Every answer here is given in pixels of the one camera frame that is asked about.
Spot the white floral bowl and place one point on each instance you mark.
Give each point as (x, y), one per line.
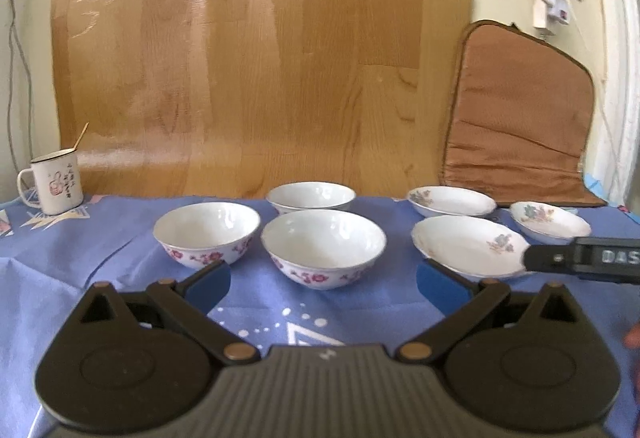
(322, 243)
(205, 230)
(310, 195)

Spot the white enamel mug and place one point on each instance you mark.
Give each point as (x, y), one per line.
(57, 185)

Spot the brown seat cushion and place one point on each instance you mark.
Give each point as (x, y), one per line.
(520, 118)

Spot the large white floral plate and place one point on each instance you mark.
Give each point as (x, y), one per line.
(465, 245)

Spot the wooden stick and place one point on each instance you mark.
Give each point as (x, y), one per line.
(81, 135)

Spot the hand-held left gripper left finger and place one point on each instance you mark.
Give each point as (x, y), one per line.
(212, 283)

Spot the blue printed tablecloth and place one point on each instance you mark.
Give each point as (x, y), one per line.
(75, 258)

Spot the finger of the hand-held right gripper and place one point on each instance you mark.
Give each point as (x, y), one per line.
(547, 259)

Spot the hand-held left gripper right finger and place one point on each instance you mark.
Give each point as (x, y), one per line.
(437, 283)

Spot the white window frame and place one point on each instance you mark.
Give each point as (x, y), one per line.
(617, 43)

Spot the person's right hand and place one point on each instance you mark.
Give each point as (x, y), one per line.
(634, 335)

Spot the small white floral plate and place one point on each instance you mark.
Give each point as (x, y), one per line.
(550, 220)

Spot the wood-pattern board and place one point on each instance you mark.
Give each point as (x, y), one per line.
(260, 58)

